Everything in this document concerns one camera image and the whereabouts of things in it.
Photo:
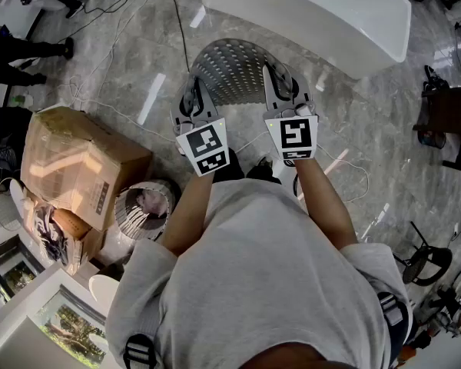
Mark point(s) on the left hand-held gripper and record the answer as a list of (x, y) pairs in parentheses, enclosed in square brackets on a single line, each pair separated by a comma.
[(207, 144)]

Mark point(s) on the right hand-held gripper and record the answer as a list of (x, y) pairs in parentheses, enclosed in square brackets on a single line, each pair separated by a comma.
[(296, 137)]

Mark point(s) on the grey perforated bath mat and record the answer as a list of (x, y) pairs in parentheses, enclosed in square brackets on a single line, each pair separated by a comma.
[(234, 71)]

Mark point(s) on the person's right forearm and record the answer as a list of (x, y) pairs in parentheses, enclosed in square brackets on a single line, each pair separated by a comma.
[(326, 206)]

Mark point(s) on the person's left forearm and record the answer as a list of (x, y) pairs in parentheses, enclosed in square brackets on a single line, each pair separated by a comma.
[(184, 213)]

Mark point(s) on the person's right shoe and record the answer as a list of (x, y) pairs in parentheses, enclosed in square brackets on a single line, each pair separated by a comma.
[(265, 162)]

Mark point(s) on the person's black trousers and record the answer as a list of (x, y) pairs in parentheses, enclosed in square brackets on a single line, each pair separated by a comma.
[(230, 171)]

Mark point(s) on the white bathtub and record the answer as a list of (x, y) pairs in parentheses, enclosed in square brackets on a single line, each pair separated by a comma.
[(311, 14)]

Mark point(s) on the large cardboard box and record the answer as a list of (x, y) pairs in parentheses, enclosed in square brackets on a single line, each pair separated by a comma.
[(77, 160)]

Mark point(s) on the brown wooden vanity cabinet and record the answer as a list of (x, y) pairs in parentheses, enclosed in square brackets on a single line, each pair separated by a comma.
[(451, 114)]

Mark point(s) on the small green bottle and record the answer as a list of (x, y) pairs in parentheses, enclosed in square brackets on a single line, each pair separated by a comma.
[(17, 99)]

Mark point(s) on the small cardboard box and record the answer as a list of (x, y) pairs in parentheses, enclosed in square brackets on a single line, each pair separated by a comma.
[(77, 233)]

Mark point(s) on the person's grey sweatshirt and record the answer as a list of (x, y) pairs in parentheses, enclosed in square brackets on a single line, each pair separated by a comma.
[(261, 275)]

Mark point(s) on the white round seat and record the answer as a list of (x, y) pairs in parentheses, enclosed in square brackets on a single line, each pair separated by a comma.
[(103, 292)]

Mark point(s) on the black round stool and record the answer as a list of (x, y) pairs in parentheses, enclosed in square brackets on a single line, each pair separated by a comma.
[(426, 263)]

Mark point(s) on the black framed picture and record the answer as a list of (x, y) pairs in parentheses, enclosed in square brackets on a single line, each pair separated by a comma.
[(11, 267)]

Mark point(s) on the white framed landscape picture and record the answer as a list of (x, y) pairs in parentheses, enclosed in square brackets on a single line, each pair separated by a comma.
[(61, 325)]

